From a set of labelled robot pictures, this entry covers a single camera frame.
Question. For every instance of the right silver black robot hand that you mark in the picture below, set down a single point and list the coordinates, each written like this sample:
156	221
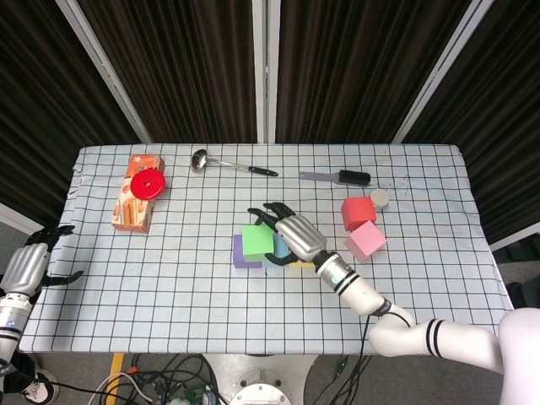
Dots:
301	238

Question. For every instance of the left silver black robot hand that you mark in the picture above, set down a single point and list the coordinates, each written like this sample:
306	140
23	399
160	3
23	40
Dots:
25	266

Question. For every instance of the light blue foam cube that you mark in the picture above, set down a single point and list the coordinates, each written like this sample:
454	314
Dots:
281	246

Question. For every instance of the yellow foam cube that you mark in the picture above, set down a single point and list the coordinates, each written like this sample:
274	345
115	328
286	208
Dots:
301	266

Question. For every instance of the green foam cube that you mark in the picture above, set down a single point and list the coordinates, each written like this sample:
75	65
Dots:
257	240

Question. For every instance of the red foam cube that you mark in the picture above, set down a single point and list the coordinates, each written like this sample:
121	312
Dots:
356	213

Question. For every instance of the pink foam cube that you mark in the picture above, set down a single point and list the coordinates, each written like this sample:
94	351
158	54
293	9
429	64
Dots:
365	241

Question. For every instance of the purple foam cube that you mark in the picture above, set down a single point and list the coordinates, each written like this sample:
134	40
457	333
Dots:
238	259

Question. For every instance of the grey brush black bristles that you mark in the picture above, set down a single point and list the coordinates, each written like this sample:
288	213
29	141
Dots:
354	177

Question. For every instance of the small white jar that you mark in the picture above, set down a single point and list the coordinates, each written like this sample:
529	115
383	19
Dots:
380	197

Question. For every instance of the white black grid tablecloth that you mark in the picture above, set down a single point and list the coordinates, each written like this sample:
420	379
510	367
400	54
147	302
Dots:
211	304

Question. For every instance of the orange snack box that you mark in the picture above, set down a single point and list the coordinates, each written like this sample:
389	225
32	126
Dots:
131	211

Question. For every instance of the white black sneaker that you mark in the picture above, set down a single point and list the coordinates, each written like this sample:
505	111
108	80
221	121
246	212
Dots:
40	388

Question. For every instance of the red round plastic lid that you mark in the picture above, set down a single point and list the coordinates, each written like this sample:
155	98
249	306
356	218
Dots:
147	185

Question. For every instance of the dark pleated curtain panel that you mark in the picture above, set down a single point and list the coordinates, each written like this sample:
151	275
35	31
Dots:
506	105
38	105
181	71
358	71

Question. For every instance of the power strip with plugs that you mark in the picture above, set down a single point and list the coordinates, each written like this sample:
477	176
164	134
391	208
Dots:
190	395

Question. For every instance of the white partition base rail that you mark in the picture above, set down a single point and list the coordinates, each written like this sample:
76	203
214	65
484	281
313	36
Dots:
21	221
519	238

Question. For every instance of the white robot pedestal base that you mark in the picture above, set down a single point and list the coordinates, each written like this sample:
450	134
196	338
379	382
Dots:
261	367

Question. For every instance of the white upright frame post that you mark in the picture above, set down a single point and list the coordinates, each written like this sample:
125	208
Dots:
259	71

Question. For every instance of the white slanted frame post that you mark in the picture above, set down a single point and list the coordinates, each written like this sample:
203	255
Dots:
106	71
440	71

